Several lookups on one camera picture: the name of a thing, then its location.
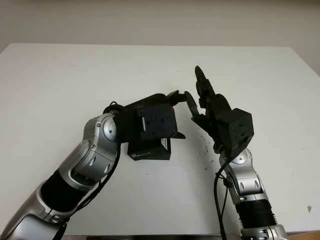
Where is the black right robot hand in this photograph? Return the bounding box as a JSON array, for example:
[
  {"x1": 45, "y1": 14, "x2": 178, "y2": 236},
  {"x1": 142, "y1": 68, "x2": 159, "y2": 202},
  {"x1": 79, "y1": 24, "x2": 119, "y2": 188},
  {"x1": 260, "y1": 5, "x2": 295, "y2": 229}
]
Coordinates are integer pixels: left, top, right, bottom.
[{"x1": 184, "y1": 65, "x2": 233, "y2": 155}]

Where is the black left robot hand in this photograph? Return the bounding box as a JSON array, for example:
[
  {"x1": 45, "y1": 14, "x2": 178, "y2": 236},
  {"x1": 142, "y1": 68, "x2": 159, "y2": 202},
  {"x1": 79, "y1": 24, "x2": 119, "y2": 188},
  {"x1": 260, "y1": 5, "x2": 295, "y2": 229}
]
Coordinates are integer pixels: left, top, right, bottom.
[{"x1": 116, "y1": 89, "x2": 187, "y2": 144}]

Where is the black RealSense box lid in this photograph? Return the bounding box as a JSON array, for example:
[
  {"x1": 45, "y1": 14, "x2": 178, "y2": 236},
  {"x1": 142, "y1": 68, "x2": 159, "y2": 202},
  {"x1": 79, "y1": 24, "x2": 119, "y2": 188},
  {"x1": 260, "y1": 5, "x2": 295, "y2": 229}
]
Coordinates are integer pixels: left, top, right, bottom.
[{"x1": 127, "y1": 136, "x2": 172, "y2": 161}]

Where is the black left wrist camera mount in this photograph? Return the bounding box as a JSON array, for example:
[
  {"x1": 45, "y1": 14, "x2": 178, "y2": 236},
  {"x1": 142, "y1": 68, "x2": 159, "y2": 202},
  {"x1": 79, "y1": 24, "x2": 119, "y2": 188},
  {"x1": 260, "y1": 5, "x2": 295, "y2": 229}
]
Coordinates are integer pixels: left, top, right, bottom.
[{"x1": 136, "y1": 103, "x2": 179, "y2": 141}]

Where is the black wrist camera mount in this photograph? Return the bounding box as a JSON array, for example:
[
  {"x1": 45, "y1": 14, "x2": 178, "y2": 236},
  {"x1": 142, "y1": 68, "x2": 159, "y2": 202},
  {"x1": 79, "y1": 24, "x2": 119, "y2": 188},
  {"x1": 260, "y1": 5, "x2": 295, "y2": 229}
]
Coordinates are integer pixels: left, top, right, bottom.
[
  {"x1": 136, "y1": 103, "x2": 179, "y2": 141},
  {"x1": 226, "y1": 107, "x2": 255, "y2": 158}
]

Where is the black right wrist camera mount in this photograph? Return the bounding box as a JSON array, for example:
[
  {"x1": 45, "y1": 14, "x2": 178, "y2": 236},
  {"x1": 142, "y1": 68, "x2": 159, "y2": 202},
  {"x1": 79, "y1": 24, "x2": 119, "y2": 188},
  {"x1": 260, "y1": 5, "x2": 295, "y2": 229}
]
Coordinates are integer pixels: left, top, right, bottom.
[{"x1": 226, "y1": 107, "x2": 255, "y2": 158}]

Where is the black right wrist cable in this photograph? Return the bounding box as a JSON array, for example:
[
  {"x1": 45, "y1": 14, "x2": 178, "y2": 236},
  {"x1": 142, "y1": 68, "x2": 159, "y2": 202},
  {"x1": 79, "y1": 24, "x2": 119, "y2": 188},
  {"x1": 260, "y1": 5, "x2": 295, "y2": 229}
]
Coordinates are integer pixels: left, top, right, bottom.
[{"x1": 213, "y1": 157, "x2": 233, "y2": 240}]

